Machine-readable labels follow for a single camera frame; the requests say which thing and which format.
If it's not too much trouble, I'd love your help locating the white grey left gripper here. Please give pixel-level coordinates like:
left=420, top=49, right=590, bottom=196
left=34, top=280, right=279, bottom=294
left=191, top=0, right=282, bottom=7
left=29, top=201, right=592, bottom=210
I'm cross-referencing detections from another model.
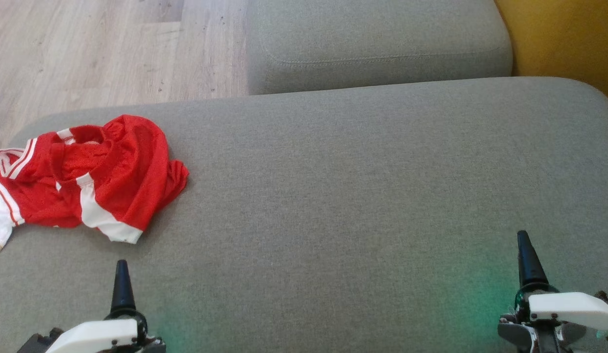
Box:
left=17, top=260, right=166, bottom=353

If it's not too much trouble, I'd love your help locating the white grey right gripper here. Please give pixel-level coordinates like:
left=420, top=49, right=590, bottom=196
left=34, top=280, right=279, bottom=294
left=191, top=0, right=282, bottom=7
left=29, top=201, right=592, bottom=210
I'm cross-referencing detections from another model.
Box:
left=498, top=231, right=608, bottom=353

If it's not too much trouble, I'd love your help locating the large yellow sofa backrest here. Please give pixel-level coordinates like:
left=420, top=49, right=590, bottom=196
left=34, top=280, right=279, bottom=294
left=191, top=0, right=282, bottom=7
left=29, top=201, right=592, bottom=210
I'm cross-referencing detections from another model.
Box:
left=494, top=0, right=608, bottom=105

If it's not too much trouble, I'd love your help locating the medium grey sofa seat cushion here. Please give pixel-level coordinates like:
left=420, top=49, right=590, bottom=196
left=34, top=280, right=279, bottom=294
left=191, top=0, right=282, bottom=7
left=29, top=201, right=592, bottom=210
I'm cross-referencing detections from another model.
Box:
left=247, top=0, right=513, bottom=96

